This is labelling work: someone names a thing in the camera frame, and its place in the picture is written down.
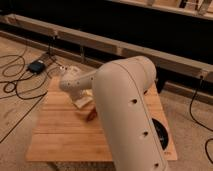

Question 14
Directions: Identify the white sponge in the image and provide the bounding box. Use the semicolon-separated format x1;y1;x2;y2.
74;96;93;109

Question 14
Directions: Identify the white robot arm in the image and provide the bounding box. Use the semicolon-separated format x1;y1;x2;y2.
59;56;170;171

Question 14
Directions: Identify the red-brown toy sausage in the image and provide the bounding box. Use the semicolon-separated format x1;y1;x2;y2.
86;108;97;122

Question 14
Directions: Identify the wooden table board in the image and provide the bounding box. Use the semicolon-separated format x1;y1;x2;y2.
25;75;179;163

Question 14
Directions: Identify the dark blue power adapter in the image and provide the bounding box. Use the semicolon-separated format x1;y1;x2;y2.
27;61;45;74

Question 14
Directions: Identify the black round plate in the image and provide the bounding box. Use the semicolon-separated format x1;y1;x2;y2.
152;119;169;149

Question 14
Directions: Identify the black floor cable left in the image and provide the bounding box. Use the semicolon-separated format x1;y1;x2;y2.
0;35;79;144

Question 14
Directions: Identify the wooden shelf frame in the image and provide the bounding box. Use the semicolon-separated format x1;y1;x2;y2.
0;0;213;95

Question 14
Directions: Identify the black cable right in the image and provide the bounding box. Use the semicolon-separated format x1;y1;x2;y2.
189;75;213;166

